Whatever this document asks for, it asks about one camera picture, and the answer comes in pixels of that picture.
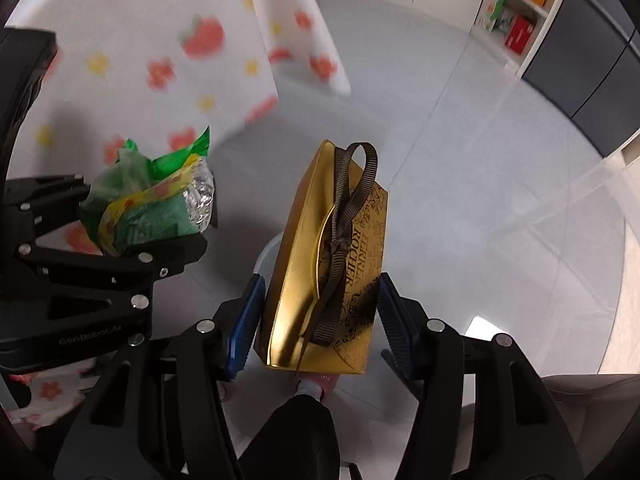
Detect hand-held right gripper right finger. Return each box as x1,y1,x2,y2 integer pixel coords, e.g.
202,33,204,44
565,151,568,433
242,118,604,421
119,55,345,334
377,272,586,480

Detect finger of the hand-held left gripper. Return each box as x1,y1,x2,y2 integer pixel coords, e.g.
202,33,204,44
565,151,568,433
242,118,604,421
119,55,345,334
17,232,208,321
2,174,93,241

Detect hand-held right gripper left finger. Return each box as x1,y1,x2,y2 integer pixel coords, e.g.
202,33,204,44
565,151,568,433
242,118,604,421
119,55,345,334
55,274,268,480

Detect green snack wrapper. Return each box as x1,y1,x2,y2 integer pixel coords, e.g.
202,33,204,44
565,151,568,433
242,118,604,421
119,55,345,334
79,126,219,257

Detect gold box with brown ribbon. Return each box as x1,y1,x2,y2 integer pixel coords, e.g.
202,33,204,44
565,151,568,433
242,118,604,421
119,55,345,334
253,139,390,377

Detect pink shoe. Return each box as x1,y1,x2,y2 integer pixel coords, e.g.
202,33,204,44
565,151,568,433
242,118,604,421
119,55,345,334
294,372,342,405

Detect person's black trouser leg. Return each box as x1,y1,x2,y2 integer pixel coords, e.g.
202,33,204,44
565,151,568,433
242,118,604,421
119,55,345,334
239,392,342,480

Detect floral strawberry tablecloth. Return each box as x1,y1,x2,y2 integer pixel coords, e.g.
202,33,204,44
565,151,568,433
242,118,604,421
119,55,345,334
0,0,352,441

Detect red box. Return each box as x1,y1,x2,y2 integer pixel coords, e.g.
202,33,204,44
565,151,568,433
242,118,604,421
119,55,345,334
504,15,537,52

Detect dark grey cabinet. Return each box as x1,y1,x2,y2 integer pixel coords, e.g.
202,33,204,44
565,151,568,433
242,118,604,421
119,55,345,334
520,0,640,159

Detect green and white box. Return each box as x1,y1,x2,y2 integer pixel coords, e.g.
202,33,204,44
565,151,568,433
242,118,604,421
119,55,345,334
475,0,516,36

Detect white shelf unit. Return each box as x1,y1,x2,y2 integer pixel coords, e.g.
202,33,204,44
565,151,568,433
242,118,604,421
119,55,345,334
470,0,577,79

